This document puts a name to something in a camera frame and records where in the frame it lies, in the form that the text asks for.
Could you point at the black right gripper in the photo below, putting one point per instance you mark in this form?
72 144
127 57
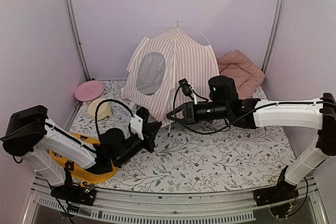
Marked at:
185 106

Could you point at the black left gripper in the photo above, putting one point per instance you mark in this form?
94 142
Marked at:
148 132

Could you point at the striped pet tent fabric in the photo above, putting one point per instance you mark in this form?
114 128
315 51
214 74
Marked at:
159 98

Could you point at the pink gingham cushion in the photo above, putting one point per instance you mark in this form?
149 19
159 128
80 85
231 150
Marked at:
246 75

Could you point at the white flexible tent pole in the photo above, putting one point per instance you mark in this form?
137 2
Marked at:
183 27

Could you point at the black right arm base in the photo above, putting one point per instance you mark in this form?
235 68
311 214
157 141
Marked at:
282 191

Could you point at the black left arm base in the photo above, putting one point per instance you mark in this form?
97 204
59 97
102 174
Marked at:
84 195

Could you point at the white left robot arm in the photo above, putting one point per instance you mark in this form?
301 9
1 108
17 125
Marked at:
31 134

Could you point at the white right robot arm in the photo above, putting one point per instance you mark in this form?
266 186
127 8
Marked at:
315 115

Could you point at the cream cat-ear pet bowl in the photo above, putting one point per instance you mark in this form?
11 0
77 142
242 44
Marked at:
104 110

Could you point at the pink bowl behind tent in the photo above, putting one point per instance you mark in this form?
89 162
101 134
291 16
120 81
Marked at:
89 90

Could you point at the yellow double bowl holder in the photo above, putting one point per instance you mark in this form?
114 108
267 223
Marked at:
79 172

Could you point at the front aluminium rail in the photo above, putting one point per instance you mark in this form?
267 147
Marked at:
117 206

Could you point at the right aluminium frame post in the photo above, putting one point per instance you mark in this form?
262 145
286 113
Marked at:
273 34

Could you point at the aluminium frame post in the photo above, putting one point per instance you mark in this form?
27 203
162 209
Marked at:
273 34
76 39

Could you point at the left aluminium frame post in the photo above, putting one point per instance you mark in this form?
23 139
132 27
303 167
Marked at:
76 39

